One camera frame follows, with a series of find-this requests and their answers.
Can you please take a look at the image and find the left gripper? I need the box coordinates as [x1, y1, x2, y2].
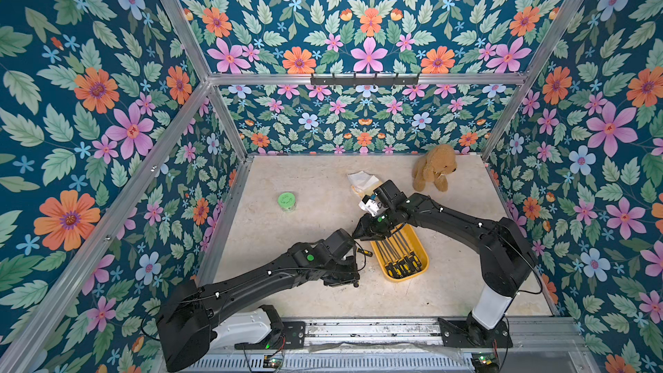
[320, 256, 364, 288]

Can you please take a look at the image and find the file tool eight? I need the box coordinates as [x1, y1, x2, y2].
[357, 247, 374, 257]

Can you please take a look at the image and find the file tool seven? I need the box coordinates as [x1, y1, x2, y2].
[375, 242, 395, 281]

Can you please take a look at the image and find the file tool five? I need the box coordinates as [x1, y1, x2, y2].
[382, 241, 403, 279]

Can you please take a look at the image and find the file tool four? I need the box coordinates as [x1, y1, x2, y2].
[385, 239, 410, 277]

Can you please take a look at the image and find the file tool six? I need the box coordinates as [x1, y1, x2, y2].
[376, 241, 401, 279]

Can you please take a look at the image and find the yellow plastic storage box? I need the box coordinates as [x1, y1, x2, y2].
[371, 224, 430, 283]

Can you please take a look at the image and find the file tool one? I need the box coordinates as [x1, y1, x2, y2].
[399, 231, 422, 273]

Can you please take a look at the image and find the file tool two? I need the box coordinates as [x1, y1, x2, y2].
[395, 231, 419, 273]

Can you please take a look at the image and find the file tool three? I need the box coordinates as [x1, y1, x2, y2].
[390, 237, 413, 276]

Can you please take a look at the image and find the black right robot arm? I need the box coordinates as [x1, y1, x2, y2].
[353, 181, 537, 332]

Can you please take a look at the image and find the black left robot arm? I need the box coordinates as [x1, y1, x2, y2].
[155, 229, 360, 372]

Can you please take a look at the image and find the tissue pack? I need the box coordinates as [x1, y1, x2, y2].
[347, 171, 383, 198]

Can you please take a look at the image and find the green round lid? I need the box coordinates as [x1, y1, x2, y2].
[277, 192, 296, 212]

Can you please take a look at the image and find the brown plush teddy bear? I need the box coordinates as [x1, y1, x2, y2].
[412, 144, 458, 193]

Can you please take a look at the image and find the perforated metal vent strip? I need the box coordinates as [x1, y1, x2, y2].
[185, 353, 475, 372]

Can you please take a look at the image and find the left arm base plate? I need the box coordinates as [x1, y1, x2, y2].
[234, 321, 307, 352]

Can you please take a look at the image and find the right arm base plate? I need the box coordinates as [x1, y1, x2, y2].
[438, 317, 513, 349]

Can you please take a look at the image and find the black hook rail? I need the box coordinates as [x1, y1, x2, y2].
[309, 74, 420, 87]

